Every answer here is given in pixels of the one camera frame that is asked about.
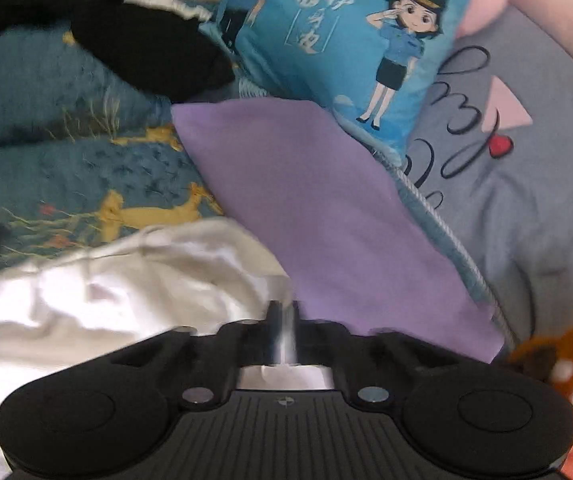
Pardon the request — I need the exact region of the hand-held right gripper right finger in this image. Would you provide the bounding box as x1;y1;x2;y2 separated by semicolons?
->
286;300;467;408

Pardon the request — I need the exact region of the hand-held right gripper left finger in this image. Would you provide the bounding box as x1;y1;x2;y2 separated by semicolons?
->
109;300;287;408

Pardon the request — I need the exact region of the white shirt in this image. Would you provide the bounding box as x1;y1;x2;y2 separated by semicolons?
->
0;187;337;480

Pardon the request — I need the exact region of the purple folded garment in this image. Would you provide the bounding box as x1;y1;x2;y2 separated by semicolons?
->
171;97;507;365

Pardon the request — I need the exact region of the grey printed sofa cover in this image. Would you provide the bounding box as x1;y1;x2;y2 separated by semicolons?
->
399;5;573;356

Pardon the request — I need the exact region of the black garment white trim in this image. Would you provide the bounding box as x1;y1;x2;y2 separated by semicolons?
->
70;0;237;103

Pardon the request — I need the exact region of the blue cartoon pillow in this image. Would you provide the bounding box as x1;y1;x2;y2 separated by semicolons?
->
214;0;484;158

